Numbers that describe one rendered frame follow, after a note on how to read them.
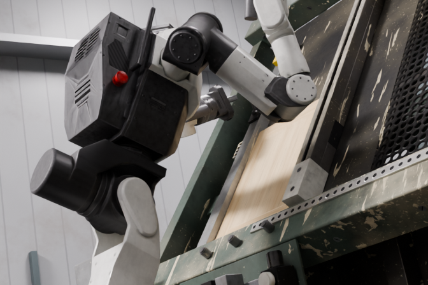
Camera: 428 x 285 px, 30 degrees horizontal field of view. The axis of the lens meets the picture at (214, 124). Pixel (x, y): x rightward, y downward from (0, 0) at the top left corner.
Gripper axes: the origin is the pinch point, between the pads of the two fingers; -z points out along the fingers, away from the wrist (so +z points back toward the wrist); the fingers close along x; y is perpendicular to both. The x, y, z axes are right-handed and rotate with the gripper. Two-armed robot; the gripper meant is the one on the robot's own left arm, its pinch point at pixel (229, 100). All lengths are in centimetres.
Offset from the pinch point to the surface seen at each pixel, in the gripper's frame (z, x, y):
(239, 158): 12.2, 19.6, 4.3
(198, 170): 9.0, 16.3, -19.8
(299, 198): 43, 38, 49
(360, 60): -6, 10, 50
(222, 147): -3.8, 12.6, -17.5
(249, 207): 31, 35, 19
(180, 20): -265, -121, -271
